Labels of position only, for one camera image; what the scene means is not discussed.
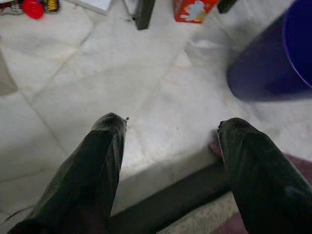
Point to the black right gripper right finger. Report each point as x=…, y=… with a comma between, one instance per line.
x=265, y=182

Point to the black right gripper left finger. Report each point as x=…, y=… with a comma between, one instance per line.
x=80, y=185

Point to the dark blue bucket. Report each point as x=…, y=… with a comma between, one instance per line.
x=275, y=61

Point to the yellow black coiled toy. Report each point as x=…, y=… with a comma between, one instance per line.
x=52, y=6

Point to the red round toy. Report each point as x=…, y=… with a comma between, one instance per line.
x=33, y=9

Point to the dark furniture leg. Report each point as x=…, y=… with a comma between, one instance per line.
x=144, y=13

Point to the orange cartoon print box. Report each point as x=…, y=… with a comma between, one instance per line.
x=195, y=11

